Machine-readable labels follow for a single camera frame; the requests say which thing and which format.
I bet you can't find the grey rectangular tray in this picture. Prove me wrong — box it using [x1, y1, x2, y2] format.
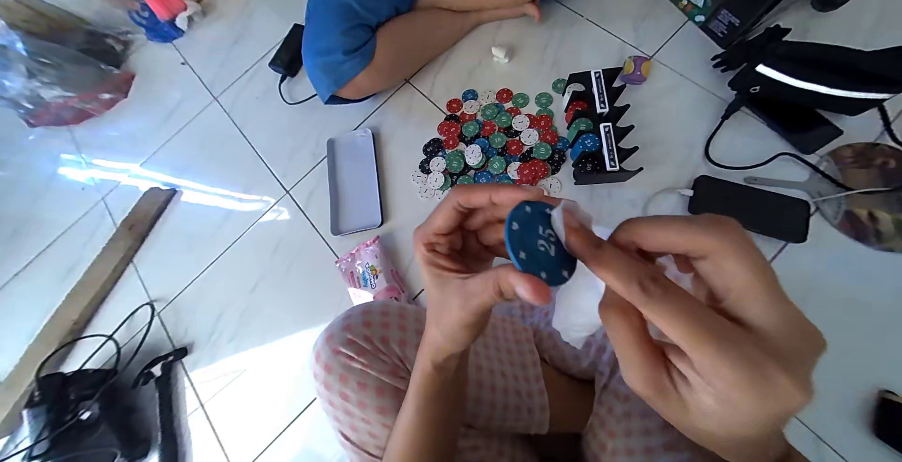
[326, 128, 383, 237]

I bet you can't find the black pouch with reflective stripe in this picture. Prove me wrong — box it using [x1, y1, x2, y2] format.
[728, 39, 902, 117]

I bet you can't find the person's left forearm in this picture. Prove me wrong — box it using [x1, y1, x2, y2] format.
[382, 342, 472, 462]

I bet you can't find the black glove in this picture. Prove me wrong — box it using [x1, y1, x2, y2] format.
[710, 24, 792, 74]

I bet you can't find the person's left hand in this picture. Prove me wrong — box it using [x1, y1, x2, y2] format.
[413, 183, 562, 366]

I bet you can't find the black cable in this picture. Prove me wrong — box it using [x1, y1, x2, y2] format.
[705, 93, 857, 192]

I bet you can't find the black power adapter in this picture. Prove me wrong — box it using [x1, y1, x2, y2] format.
[268, 23, 305, 79]

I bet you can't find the black bag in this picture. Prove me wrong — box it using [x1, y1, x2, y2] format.
[23, 363, 155, 462]

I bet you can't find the blue poker chip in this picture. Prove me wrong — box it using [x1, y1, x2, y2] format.
[505, 200, 578, 287]

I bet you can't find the person's right hand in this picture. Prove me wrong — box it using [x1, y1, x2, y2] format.
[554, 203, 827, 460]

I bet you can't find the flat black device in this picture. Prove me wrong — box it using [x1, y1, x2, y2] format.
[745, 94, 844, 156]

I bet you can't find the black smartphone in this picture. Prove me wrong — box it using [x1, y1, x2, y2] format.
[688, 175, 812, 245]

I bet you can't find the wooden plank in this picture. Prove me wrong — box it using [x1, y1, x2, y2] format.
[0, 187, 179, 440]

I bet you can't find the round patterned hand fan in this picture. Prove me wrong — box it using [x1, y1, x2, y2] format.
[744, 141, 902, 253]

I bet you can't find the pile of mixed chips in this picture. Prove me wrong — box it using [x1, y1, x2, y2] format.
[412, 78, 604, 201]

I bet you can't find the black object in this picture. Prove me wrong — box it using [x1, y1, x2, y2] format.
[872, 389, 902, 450]

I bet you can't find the pink wipes packet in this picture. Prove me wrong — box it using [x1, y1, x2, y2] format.
[335, 235, 410, 306]

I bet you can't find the white wet wipe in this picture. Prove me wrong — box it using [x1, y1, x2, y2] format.
[551, 200, 695, 349]

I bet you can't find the clear plastic bag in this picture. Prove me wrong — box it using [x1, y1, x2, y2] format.
[0, 0, 138, 129]

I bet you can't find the purple and yellow small box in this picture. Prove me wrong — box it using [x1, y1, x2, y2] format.
[619, 55, 653, 86]

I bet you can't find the white charging cable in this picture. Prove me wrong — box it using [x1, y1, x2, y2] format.
[643, 187, 896, 218]

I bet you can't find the person's right forearm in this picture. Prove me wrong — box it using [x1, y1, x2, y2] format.
[733, 434, 811, 462]

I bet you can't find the black chip rack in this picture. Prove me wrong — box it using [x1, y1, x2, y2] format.
[563, 67, 645, 186]

